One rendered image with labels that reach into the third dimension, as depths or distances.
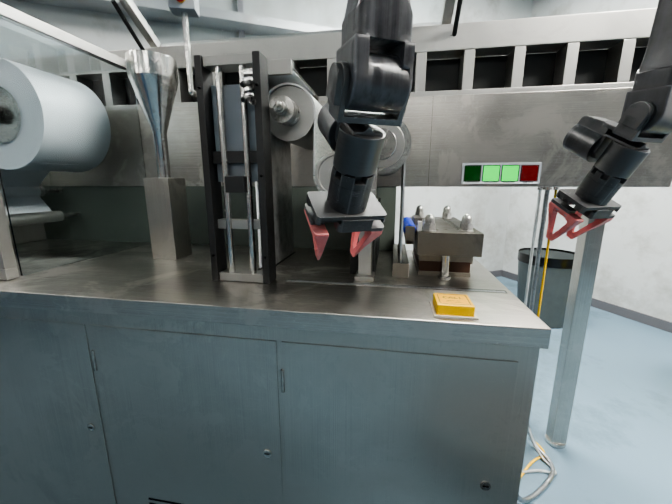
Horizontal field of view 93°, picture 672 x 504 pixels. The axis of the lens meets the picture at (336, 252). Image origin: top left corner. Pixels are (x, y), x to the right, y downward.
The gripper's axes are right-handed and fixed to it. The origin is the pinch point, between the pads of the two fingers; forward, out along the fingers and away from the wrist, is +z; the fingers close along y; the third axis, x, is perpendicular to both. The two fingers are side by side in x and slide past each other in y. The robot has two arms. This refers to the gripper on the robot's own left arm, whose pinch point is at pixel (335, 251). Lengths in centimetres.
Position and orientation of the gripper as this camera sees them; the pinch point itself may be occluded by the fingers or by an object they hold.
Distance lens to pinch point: 51.0
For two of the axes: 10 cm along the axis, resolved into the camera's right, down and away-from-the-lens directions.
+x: 2.9, 6.6, -7.0
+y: -9.4, 0.7, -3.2
